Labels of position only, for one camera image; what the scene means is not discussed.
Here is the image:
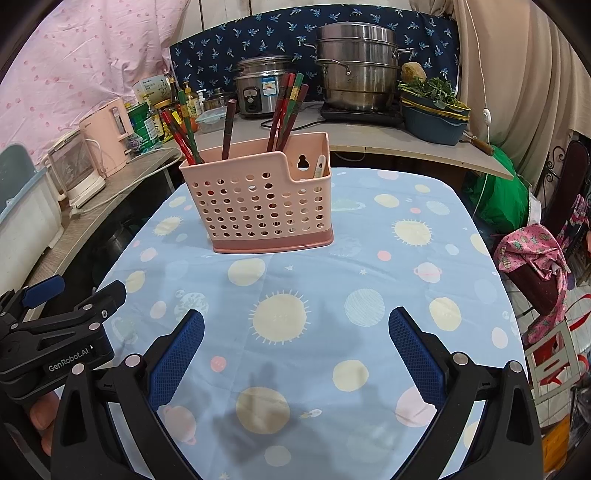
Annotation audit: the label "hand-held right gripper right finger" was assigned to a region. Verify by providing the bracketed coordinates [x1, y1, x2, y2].
[389, 306, 544, 480]

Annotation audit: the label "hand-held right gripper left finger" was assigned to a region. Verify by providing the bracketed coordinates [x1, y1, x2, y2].
[50, 309, 206, 480]

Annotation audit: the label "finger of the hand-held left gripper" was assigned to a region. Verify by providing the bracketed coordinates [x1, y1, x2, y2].
[13, 280, 127, 346]
[0, 275, 66, 325]

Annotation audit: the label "pink perforated utensil basket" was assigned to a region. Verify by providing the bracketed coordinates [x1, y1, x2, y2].
[178, 132, 334, 255]

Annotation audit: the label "red patterned chopstick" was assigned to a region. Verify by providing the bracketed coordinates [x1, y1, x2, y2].
[269, 73, 295, 153]
[166, 111, 204, 164]
[160, 110, 197, 165]
[266, 85, 286, 152]

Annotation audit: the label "green patterned chopstick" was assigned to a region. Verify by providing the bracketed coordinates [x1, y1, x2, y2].
[178, 89, 202, 163]

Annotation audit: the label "dark brown chopstick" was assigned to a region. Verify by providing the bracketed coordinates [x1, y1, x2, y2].
[281, 84, 310, 153]
[222, 99, 238, 161]

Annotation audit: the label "bundle of red green chopsticks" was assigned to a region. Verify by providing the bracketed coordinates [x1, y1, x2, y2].
[276, 73, 304, 153]

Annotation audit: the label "person's left hand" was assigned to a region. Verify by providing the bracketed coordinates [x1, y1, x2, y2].
[30, 391, 62, 457]

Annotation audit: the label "white storage box blue lid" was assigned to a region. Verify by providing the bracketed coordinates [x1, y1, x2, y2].
[0, 144, 64, 280]

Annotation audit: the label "blue planet print tablecloth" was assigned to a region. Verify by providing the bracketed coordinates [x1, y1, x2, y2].
[92, 168, 531, 480]

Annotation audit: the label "white glass blender jug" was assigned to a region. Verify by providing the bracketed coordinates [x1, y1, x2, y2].
[45, 131, 107, 209]

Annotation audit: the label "white metal stool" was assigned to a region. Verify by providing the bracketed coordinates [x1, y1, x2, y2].
[523, 318, 591, 408]

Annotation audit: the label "pink pineapple print cloth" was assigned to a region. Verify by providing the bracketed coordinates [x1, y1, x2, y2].
[491, 223, 574, 343]

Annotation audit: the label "pink electric kettle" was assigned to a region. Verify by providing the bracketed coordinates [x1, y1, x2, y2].
[80, 96, 133, 179]

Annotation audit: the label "green tin can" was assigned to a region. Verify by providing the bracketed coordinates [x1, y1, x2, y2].
[126, 102, 161, 151]

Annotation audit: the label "green plastic bag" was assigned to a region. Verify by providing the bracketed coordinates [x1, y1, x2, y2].
[462, 148, 533, 232]

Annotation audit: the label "clear plastic food container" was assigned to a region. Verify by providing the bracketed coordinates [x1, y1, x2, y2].
[196, 108, 227, 135]

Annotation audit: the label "yellow pump bottle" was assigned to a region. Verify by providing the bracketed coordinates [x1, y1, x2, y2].
[182, 83, 204, 119]

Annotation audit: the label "white carton box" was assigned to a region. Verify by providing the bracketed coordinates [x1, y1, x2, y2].
[133, 73, 171, 105]

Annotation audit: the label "bowls with green vegetables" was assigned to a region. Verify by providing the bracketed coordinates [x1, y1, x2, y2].
[400, 90, 472, 147]

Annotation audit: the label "dark wooden chair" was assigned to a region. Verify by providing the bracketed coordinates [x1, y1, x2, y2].
[544, 137, 591, 252]

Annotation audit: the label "small steel lidded pot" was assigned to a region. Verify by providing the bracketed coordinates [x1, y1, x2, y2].
[203, 88, 232, 112]

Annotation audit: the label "pink dotted curtain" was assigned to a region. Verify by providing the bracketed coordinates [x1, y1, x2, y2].
[0, 0, 211, 160]

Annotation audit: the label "black induction cooktop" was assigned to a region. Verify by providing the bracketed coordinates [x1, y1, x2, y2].
[320, 99, 408, 128]

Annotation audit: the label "steel rice cooker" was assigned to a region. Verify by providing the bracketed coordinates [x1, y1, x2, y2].
[232, 55, 297, 117]

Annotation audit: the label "green leafy vegetables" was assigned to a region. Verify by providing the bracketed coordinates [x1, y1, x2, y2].
[397, 76, 463, 112]

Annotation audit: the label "navy leaf print cloth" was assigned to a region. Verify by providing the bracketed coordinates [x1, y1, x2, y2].
[168, 4, 463, 103]

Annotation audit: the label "brown loofah sponge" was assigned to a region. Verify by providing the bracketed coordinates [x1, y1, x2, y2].
[400, 61, 428, 84]

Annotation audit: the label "large steel steamer pot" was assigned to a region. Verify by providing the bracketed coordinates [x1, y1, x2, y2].
[315, 21, 417, 112]

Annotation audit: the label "beige curtain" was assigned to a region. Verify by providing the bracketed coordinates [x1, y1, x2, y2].
[451, 0, 591, 144]

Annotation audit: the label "white power cord with plug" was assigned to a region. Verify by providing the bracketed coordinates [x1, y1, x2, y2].
[68, 157, 184, 217]

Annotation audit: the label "wooden knife handle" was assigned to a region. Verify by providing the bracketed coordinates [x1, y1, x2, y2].
[465, 133, 496, 156]

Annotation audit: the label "black power cord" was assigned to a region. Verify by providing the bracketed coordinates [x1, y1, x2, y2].
[260, 102, 325, 131]

